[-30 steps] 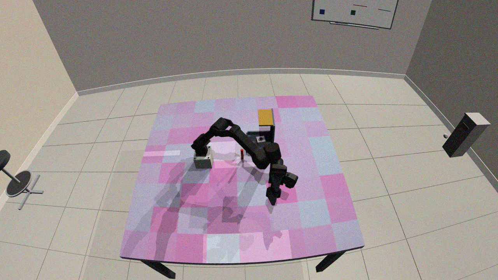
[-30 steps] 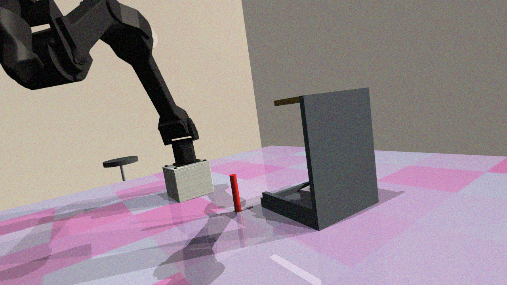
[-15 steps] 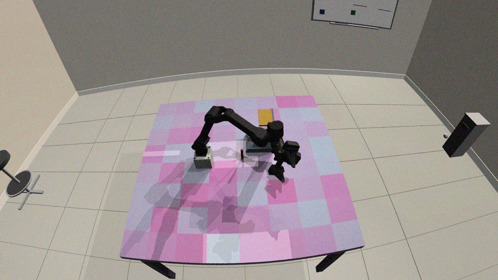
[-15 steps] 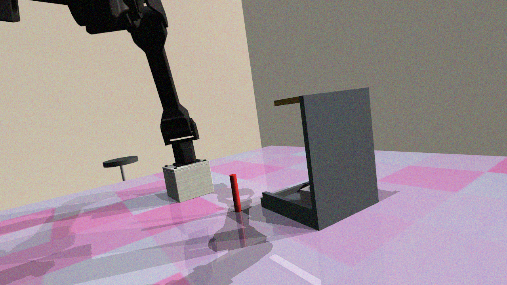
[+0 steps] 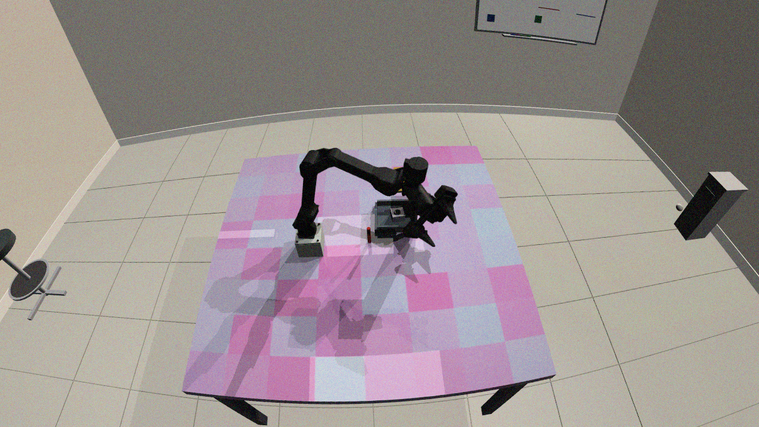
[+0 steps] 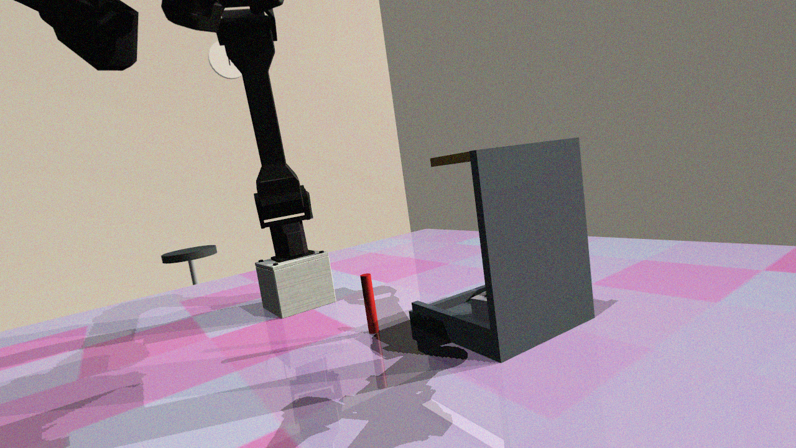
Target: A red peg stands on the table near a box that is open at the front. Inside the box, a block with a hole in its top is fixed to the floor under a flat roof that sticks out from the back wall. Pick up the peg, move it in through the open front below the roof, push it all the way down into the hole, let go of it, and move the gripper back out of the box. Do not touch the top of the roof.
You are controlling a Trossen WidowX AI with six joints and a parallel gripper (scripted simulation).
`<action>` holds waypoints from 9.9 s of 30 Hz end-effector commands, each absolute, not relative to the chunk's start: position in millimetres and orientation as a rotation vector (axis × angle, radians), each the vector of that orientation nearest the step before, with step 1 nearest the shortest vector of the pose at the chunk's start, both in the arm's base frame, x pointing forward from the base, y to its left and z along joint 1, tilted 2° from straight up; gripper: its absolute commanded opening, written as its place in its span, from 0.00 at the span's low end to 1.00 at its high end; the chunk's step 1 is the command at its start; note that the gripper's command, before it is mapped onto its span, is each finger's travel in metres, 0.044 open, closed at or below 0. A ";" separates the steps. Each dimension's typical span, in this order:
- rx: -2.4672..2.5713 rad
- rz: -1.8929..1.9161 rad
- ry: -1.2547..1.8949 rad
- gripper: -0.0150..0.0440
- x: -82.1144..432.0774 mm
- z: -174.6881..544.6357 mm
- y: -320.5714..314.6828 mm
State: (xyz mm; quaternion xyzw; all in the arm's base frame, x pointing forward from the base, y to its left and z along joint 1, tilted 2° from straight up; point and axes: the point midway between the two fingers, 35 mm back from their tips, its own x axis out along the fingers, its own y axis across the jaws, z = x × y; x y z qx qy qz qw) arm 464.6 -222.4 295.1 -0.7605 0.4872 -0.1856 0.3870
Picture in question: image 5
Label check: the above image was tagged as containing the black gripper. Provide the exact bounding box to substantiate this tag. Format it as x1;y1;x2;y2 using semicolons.
403;185;458;247

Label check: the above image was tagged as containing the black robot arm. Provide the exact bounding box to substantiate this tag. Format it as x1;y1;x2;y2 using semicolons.
292;148;428;239

